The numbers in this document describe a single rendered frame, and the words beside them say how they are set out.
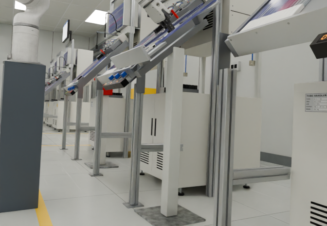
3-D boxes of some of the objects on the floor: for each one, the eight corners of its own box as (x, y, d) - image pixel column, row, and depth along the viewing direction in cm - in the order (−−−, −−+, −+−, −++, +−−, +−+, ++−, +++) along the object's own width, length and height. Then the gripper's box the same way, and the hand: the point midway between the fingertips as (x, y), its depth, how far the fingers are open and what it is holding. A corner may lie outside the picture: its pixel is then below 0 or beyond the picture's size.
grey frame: (131, 206, 150) (148, -152, 155) (92, 174, 219) (105, -74, 224) (216, 196, 176) (228, -111, 181) (157, 170, 245) (167, -52, 250)
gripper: (135, 10, 142) (159, 39, 149) (150, 0, 128) (176, 32, 135) (145, 0, 144) (168, 29, 151) (160, -10, 131) (185, 22, 138)
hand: (169, 27), depth 142 cm, fingers closed, pressing on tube
